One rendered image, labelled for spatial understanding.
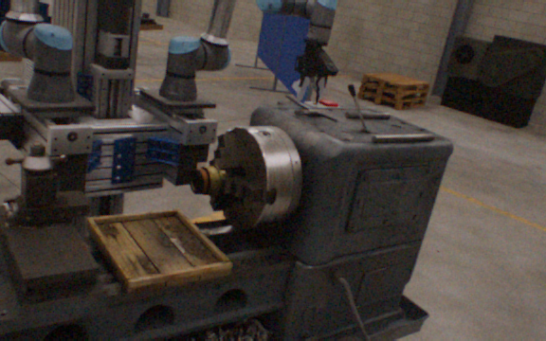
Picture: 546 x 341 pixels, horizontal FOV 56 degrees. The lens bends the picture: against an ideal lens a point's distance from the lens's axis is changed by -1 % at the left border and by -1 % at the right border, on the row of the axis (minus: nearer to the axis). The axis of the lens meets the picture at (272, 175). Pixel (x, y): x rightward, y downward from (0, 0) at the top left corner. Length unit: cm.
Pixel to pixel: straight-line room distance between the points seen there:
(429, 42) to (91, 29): 1060
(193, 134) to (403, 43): 1072
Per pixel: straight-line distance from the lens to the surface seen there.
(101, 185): 202
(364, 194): 165
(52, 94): 184
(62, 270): 128
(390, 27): 1268
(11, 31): 194
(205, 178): 149
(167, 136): 206
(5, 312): 128
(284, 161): 150
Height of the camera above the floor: 165
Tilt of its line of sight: 20 degrees down
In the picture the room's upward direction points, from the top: 11 degrees clockwise
